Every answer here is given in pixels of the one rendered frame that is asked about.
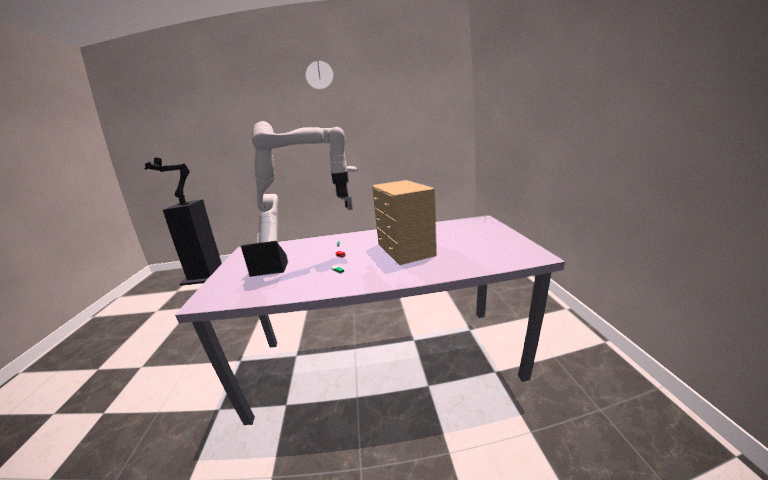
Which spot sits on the small wooden chest of drawers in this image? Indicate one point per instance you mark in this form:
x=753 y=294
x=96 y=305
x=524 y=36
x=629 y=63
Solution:
x=415 y=221

